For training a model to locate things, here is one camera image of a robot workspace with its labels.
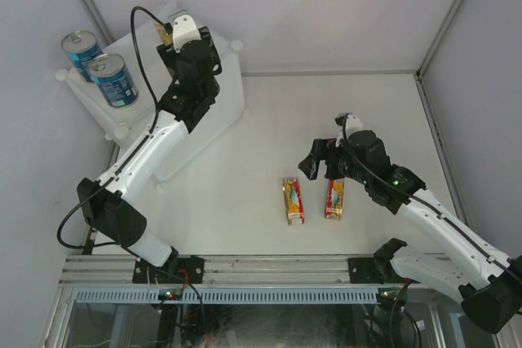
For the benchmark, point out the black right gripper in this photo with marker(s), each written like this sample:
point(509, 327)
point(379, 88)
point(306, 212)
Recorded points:
point(320, 150)

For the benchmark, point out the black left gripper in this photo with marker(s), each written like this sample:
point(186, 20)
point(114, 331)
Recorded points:
point(167, 53)

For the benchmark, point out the red sardine tin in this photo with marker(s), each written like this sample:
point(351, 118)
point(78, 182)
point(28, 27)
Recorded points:
point(293, 201)
point(334, 199)

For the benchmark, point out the dark blue tall can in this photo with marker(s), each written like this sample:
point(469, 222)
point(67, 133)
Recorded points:
point(110, 74)

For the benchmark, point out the light blue labelled can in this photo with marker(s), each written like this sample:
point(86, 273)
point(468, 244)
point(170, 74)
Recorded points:
point(81, 48)

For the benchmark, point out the green can with plastic lid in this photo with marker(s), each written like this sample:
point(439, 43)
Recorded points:
point(165, 13)

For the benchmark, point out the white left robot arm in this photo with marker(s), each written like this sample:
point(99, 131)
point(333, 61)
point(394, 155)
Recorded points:
point(108, 204)

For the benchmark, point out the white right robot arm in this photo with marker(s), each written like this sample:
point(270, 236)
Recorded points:
point(483, 280)

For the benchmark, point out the white plastic cube cabinet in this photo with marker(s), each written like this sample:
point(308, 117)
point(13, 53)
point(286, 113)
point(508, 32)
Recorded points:
point(125, 125)

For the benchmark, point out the right controller circuit board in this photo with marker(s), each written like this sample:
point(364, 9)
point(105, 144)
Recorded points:
point(388, 294)

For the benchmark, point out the controller circuit board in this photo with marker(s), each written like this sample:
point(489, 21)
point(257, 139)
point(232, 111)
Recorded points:
point(388, 294)
point(170, 295)

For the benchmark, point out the left controller circuit board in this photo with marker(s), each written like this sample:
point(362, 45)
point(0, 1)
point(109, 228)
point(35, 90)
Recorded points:
point(170, 295)

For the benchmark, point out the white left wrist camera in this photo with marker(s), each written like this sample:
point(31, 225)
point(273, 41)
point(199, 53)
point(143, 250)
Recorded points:
point(184, 30)

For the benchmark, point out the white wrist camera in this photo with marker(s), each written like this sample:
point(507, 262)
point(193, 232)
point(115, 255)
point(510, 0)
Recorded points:
point(349, 123)
point(184, 30)

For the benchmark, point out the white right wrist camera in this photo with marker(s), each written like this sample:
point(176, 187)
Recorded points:
point(349, 123)

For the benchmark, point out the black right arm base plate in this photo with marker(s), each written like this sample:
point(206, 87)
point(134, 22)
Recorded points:
point(368, 270)

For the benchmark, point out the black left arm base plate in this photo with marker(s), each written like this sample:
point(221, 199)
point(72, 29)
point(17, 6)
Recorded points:
point(176, 271)

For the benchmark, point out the aluminium frame rail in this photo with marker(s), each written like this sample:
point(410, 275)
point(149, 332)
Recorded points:
point(221, 271)

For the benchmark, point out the slotted grey cable duct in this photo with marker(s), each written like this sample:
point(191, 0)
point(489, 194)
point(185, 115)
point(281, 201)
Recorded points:
point(233, 296)

